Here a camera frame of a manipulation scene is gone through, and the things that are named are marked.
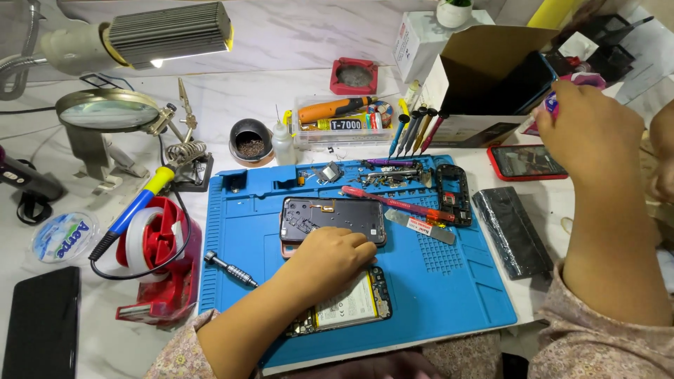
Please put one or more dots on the person's right hand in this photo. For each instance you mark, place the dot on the person's right hand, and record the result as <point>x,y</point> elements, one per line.
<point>595,131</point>

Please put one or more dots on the person's left hand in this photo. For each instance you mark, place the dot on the person's left hand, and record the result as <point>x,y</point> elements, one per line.
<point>326,258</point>

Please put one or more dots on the person's right fingers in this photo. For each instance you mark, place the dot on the person's right fingers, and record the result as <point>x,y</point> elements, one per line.
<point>547,121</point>

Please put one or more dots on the person's left fingers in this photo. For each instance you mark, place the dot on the person's left fingers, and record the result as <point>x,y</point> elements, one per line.
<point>358,247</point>

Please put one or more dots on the black phone back frame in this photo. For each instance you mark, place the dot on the black phone back frame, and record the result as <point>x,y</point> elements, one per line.
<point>342,216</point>

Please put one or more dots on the pink white packet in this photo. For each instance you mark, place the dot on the pink white packet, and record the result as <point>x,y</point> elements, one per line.
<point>584,79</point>

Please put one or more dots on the black phone with blue edge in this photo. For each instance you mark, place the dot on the black phone with blue edge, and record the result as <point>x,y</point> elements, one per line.
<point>537,84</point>

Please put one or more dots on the phone in red case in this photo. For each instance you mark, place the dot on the phone in red case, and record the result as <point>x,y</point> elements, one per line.
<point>524,162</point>

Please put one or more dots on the opened phone with battery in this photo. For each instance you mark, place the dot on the opened phone with battery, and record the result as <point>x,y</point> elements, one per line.
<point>353,305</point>

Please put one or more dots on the metal pry blade red label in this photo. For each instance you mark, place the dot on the metal pry blade red label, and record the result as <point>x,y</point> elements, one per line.
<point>421,227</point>

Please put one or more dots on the pile of screws and parts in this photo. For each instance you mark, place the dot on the pile of screws and parts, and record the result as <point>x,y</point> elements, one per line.
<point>384,181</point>

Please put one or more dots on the open cardboard box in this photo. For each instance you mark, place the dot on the open cardboard box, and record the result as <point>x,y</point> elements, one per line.
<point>484,79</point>

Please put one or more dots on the small metal shield part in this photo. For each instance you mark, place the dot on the small metal shield part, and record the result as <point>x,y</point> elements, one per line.
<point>330,172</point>

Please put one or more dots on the metal tweezers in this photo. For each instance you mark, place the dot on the metal tweezers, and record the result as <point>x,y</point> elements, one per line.
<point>392,172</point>

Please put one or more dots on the purple screwdriver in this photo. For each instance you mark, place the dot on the purple screwdriver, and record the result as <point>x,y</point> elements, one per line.
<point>392,162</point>

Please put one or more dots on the black desk stand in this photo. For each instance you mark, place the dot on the black desk stand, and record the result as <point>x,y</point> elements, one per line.
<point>605,47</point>

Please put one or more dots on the blue silicone repair mat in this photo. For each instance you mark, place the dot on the blue silicone repair mat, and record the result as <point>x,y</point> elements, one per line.
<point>442,295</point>

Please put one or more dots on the clear plastic tool container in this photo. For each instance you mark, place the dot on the clear plastic tool container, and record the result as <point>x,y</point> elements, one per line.
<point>342,137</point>

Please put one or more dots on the black screen in plastic wrap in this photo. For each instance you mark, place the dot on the black screen in plastic wrap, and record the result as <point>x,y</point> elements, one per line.
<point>511,231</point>

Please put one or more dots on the yellow black glue tube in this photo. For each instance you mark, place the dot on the yellow black glue tube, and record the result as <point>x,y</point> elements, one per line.
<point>342,124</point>

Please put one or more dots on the white needle squeeze bottle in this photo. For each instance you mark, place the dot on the white needle squeeze bottle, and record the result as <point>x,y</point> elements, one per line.
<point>283,145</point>

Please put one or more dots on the black precision screwdriver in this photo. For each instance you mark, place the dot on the black precision screwdriver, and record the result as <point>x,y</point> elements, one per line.
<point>231,268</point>

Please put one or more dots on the orange electric screwdriver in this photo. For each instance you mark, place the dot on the orange electric screwdriver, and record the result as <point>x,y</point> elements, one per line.
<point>329,109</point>

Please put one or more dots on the white pot with plant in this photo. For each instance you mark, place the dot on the white pot with plant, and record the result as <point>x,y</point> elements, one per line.
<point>453,13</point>

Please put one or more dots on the yellow plastic pry tool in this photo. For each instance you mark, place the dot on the yellow plastic pry tool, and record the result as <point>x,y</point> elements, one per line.
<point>404,107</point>

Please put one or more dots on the white carton box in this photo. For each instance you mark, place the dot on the white carton box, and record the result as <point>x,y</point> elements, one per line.
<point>421,42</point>

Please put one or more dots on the black tip cleaner pot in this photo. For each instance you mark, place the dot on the black tip cleaner pot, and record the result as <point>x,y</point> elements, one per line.
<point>251,142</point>

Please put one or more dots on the red ashtray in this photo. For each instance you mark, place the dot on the red ashtray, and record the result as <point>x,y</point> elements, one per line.
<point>354,76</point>

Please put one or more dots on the red tape dispenser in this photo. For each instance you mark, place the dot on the red tape dispenser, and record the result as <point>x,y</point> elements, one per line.
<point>163,273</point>

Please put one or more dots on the blue yellow soldering iron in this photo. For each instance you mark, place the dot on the blue yellow soldering iron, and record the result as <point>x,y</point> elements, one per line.
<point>134,208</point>

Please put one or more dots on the person's floral garment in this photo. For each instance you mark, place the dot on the person's floral garment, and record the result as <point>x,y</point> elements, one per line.
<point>595,347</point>

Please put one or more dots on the magnifier helping hands stand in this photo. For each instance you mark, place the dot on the magnifier helping hands stand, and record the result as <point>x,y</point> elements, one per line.
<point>105,110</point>

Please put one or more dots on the ribbed gooseneck desk lamp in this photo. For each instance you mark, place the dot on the ribbed gooseneck desk lamp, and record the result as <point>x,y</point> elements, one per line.
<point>163,34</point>

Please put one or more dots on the round clear plastic lid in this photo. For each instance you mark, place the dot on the round clear plastic lid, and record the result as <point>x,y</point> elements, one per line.
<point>63,237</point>

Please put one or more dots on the black smartphone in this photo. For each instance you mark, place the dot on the black smartphone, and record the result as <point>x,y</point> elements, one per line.
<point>42,326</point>

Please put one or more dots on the black hot air gun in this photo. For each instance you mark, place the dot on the black hot air gun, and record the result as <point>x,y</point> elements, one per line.
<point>26,181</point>

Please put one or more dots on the black phone camera frame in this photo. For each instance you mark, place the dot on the black phone camera frame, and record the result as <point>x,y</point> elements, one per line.
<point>463,205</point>

